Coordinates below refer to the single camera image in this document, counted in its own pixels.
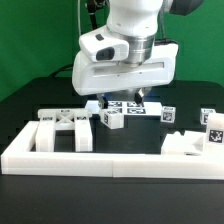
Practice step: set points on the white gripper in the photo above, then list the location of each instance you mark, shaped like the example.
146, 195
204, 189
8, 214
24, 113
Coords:
102, 77

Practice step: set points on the white chair seat part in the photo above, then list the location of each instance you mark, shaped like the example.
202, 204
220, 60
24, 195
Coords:
190, 143

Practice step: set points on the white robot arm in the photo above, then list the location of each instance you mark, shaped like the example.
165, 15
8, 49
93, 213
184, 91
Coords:
137, 21

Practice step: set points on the white chair back part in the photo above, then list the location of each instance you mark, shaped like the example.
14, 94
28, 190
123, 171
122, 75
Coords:
66, 119

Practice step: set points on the white tag sheet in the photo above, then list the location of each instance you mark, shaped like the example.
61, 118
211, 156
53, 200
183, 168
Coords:
131, 108

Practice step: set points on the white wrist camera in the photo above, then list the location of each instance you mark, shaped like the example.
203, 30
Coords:
99, 45

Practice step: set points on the white U-shaped fence frame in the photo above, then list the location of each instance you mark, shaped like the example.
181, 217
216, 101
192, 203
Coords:
20, 159

